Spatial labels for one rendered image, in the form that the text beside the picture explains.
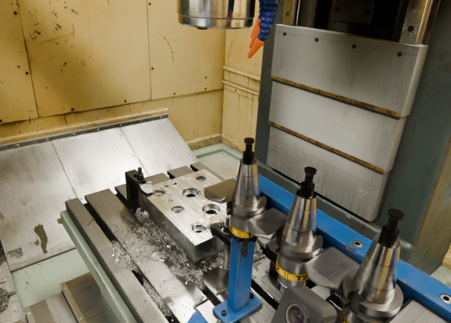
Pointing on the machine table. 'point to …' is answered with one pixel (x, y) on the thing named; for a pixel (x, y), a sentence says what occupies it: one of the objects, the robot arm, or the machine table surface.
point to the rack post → (239, 287)
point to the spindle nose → (216, 5)
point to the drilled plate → (194, 249)
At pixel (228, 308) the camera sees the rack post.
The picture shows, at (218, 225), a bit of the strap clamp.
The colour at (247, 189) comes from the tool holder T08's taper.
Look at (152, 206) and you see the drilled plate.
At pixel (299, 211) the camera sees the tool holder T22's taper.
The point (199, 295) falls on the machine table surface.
